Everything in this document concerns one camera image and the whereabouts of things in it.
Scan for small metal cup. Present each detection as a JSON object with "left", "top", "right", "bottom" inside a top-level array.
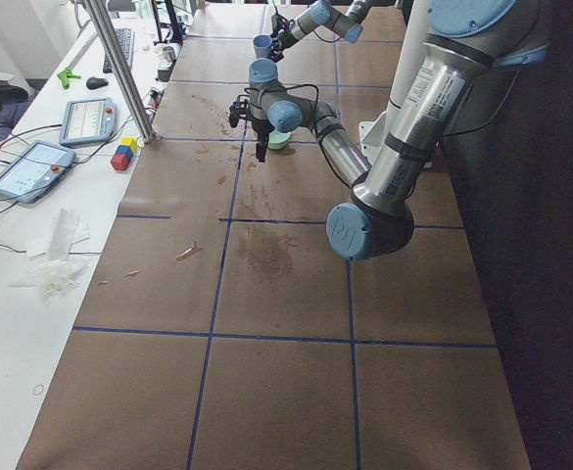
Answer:
[{"left": 162, "top": 46, "right": 177, "bottom": 63}]

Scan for rubber band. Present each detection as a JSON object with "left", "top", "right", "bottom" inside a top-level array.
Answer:
[{"left": 32, "top": 384, "right": 44, "bottom": 396}]

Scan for teach pendant tablet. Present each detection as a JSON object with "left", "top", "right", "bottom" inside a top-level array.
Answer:
[
  {"left": 0, "top": 140, "right": 76, "bottom": 204},
  {"left": 59, "top": 98, "right": 117, "bottom": 148}
]

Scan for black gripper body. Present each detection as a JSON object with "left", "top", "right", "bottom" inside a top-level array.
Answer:
[
  {"left": 271, "top": 14, "right": 297, "bottom": 52},
  {"left": 251, "top": 117, "right": 272, "bottom": 140}
]

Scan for black keyboard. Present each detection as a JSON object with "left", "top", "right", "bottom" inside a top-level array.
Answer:
[{"left": 102, "top": 27, "right": 136, "bottom": 75}]

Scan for aluminium frame post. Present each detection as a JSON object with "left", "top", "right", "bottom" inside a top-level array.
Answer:
[{"left": 83, "top": 0, "right": 156, "bottom": 144}]

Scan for light green ceramic bowl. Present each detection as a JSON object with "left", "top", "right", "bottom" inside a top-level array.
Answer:
[{"left": 267, "top": 130, "right": 291, "bottom": 151}]

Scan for crumpled white paper towels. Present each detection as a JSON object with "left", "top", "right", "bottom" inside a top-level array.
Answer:
[{"left": 8, "top": 208, "right": 92, "bottom": 305}]

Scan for blue plastic cup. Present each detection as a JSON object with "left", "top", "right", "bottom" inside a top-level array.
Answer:
[{"left": 253, "top": 34, "right": 272, "bottom": 59}]

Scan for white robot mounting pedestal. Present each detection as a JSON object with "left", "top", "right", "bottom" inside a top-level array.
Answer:
[{"left": 358, "top": 0, "right": 430, "bottom": 165}]

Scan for near teach pendant tablet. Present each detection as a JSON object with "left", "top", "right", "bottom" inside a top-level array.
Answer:
[{"left": 0, "top": 140, "right": 76, "bottom": 204}]

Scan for red blue yellow blocks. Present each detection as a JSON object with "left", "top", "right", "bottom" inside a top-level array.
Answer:
[{"left": 111, "top": 137, "right": 138, "bottom": 171}]

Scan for green plastic clamp tool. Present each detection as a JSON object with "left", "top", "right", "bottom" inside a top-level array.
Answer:
[{"left": 57, "top": 68, "right": 81, "bottom": 89}]

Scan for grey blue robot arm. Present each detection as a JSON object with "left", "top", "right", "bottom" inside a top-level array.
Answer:
[
  {"left": 263, "top": 1, "right": 413, "bottom": 62},
  {"left": 230, "top": 1, "right": 553, "bottom": 260}
]

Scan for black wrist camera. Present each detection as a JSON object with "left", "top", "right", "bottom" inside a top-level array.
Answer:
[{"left": 228, "top": 95, "right": 251, "bottom": 128}]

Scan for black computer mouse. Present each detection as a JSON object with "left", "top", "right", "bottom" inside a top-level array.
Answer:
[{"left": 85, "top": 76, "right": 109, "bottom": 90}]

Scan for far teach pendant tablet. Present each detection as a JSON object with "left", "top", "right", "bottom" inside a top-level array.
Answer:
[{"left": 59, "top": 98, "right": 117, "bottom": 148}]

